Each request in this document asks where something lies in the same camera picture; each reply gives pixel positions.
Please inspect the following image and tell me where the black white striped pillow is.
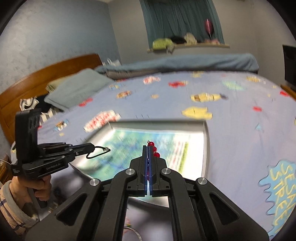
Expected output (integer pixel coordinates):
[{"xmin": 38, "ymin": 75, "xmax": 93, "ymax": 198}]
[{"xmin": 19, "ymin": 94, "xmax": 61, "ymax": 125}]

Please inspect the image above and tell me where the green cloth on sill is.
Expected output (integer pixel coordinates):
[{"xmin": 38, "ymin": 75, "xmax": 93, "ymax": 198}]
[{"xmin": 152, "ymin": 38, "xmax": 174, "ymax": 50}]

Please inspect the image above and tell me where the yellow pillow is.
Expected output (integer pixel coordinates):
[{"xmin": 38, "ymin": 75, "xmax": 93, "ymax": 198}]
[{"xmin": 46, "ymin": 75, "xmax": 72, "ymax": 93}]

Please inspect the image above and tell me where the black cord bracelet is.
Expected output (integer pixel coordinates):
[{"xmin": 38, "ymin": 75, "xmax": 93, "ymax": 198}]
[{"xmin": 86, "ymin": 146, "xmax": 112, "ymax": 159}]

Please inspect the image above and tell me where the wooden headboard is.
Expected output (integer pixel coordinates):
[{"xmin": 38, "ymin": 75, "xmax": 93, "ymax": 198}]
[{"xmin": 1, "ymin": 53, "xmax": 102, "ymax": 144}]

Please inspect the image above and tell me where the red bead gold jewelry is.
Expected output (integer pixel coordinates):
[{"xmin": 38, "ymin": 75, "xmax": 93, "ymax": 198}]
[{"xmin": 147, "ymin": 141, "xmax": 160, "ymax": 158}]

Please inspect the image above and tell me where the teal curtain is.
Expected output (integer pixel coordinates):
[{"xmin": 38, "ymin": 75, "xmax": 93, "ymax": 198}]
[{"xmin": 140, "ymin": 1, "xmax": 225, "ymax": 47}]

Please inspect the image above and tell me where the left forearm grey sleeve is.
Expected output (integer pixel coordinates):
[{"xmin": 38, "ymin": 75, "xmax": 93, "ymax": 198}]
[{"xmin": 1, "ymin": 181, "xmax": 40, "ymax": 237}]

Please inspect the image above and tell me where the silver ring bangle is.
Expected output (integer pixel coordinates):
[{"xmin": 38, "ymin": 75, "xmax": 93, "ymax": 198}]
[{"xmin": 123, "ymin": 226, "xmax": 143, "ymax": 241}]

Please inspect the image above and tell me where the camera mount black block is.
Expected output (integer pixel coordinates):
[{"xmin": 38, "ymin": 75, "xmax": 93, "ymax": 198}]
[{"xmin": 15, "ymin": 108, "xmax": 41, "ymax": 165}]

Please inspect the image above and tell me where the pink balloon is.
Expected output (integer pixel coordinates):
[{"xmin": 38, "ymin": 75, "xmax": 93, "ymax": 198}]
[{"xmin": 204, "ymin": 19, "xmax": 214, "ymax": 40}]

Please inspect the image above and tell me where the beige cloth on sill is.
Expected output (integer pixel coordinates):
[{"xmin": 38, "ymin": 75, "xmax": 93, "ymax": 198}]
[{"xmin": 184, "ymin": 33, "xmax": 198, "ymax": 45}]

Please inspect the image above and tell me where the grey shallow tray box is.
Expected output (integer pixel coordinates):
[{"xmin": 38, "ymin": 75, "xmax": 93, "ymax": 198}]
[{"xmin": 71, "ymin": 120, "xmax": 210, "ymax": 207}]

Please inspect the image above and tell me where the black cloth on sill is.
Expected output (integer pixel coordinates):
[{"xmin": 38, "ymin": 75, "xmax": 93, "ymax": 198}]
[{"xmin": 170, "ymin": 36, "xmax": 187, "ymax": 45}]

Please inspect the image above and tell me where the window sill shelf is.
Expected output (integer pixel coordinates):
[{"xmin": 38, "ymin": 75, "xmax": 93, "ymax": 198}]
[{"xmin": 147, "ymin": 43, "xmax": 230, "ymax": 53}]

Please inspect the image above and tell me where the left hand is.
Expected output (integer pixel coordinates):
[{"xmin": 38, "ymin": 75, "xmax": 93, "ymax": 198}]
[{"xmin": 9, "ymin": 175, "xmax": 52, "ymax": 209}]

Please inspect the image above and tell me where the blue cartoon bed sheet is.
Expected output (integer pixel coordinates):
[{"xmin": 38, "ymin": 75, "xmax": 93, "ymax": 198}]
[{"xmin": 25, "ymin": 71, "xmax": 295, "ymax": 240}]

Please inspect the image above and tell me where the blue folded blanket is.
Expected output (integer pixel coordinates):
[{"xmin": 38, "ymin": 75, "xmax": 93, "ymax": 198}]
[{"xmin": 95, "ymin": 53, "xmax": 259, "ymax": 80}]

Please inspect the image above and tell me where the grey-green pillow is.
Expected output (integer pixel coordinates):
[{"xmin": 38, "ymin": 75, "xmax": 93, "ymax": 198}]
[{"xmin": 45, "ymin": 68, "xmax": 114, "ymax": 111}]

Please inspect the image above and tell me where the black monitor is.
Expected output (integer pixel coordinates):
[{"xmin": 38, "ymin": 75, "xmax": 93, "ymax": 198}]
[{"xmin": 282, "ymin": 45, "xmax": 296, "ymax": 90}]

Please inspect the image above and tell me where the printed paper sheet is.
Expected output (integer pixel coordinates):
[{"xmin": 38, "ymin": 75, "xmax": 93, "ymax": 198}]
[{"xmin": 75, "ymin": 128, "xmax": 205, "ymax": 181}]

